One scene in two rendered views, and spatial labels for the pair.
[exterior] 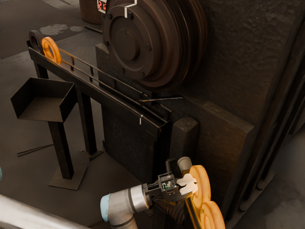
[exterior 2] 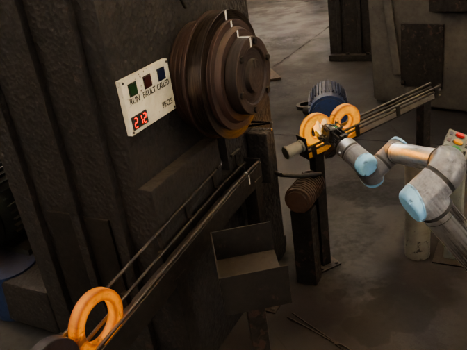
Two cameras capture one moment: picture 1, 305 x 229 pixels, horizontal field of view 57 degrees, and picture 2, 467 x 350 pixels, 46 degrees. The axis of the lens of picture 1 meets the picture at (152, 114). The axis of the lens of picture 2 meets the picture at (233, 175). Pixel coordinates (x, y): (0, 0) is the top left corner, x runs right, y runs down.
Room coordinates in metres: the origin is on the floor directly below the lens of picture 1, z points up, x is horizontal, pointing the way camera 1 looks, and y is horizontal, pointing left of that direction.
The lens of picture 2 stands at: (1.50, 1.99, 1.67)
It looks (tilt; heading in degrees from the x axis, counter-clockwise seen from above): 26 degrees down; 258
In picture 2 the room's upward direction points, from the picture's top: 8 degrees counter-clockwise
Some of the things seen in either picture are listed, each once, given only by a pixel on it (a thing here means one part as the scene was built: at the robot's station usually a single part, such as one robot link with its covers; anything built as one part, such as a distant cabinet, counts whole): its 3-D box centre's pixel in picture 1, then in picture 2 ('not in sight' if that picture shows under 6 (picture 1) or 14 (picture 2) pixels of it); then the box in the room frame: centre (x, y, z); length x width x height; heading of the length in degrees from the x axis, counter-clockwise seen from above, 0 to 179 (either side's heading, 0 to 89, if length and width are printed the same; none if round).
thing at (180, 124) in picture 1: (184, 141); (262, 155); (0.91, -0.15, 0.68); 0.11 x 0.08 x 0.24; 137
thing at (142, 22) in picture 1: (130, 43); (249, 75); (0.99, 0.10, 1.11); 0.28 x 0.06 x 0.28; 47
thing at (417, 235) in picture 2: not in sight; (418, 209); (0.20, -0.05, 0.26); 0.12 x 0.12 x 0.52
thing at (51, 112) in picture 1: (56, 138); (259, 336); (1.20, 0.58, 0.36); 0.26 x 0.20 x 0.72; 82
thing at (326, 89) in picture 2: not in sight; (327, 104); (-0.16, -1.91, 0.17); 0.57 x 0.31 x 0.34; 67
